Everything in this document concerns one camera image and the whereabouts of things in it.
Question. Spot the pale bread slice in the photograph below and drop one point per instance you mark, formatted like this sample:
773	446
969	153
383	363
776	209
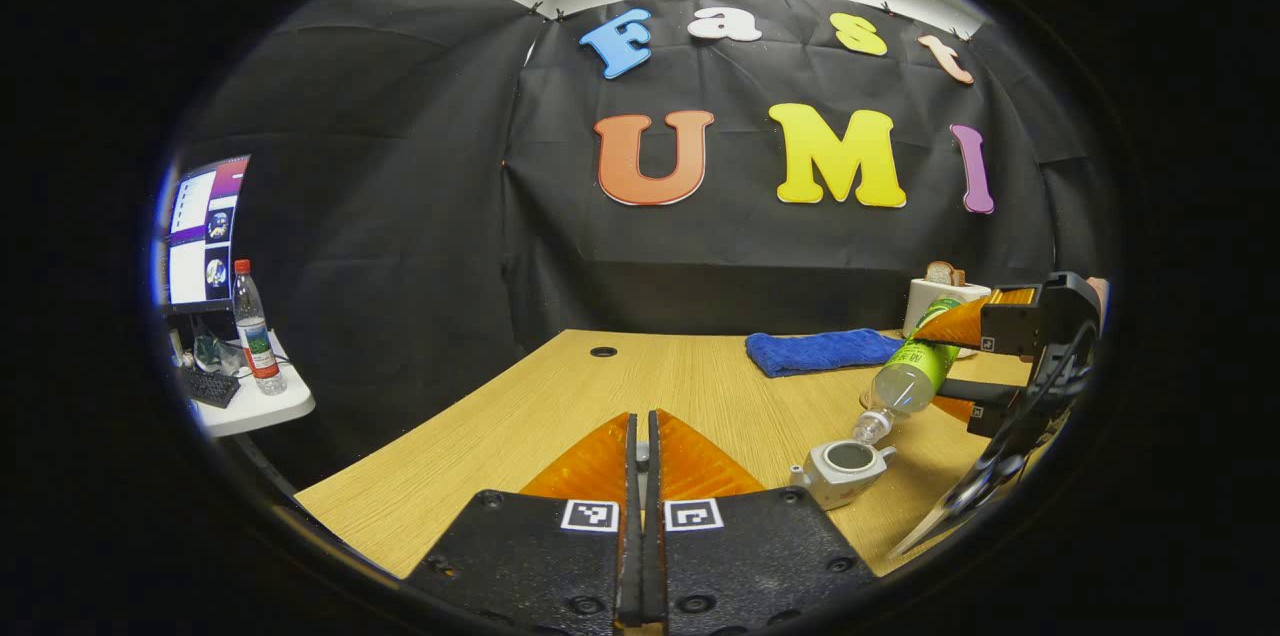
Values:
939	273

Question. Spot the green label water bottle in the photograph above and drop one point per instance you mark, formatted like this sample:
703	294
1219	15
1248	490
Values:
915	371

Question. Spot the computer monitor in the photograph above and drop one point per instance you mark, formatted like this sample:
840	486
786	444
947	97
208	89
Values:
205	236

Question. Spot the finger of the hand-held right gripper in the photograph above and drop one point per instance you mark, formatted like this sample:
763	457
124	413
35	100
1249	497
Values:
985	394
1030	321

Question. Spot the white teacup lid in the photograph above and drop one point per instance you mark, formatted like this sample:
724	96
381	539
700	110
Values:
641	451

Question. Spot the white teacup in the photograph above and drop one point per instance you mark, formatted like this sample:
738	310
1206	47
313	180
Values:
830	486

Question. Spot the white side table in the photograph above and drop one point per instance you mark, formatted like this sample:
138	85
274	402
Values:
270	411

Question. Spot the black backdrop cloth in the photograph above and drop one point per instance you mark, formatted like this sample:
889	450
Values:
400	216

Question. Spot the clear plastic item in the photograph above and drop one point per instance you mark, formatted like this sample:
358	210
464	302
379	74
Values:
212	353

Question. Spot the white toaster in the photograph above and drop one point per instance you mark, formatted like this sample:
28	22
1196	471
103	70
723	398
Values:
925	301

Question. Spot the black keyboard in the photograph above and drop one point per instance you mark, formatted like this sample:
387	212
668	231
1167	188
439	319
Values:
210	386

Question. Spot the blue towel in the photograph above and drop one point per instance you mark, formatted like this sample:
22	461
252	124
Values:
820	353

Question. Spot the red cap plastic bottle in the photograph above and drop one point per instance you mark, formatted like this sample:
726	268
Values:
258	341

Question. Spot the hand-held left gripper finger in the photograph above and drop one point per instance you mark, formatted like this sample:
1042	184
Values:
629	556
653	556

